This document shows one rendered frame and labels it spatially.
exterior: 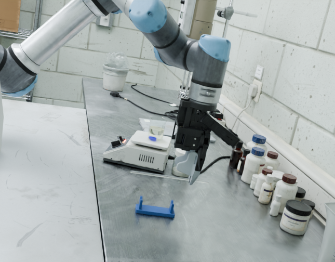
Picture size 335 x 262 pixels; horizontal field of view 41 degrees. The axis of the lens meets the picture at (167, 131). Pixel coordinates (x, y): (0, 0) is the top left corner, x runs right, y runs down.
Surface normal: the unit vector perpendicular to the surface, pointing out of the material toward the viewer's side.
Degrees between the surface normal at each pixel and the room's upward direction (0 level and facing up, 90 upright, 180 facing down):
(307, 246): 0
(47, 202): 0
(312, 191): 90
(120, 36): 90
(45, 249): 0
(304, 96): 90
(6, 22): 89
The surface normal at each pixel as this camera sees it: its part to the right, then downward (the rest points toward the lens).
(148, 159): -0.11, 0.26
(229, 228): 0.18, -0.94
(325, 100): -0.96, -0.11
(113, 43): 0.20, 0.31
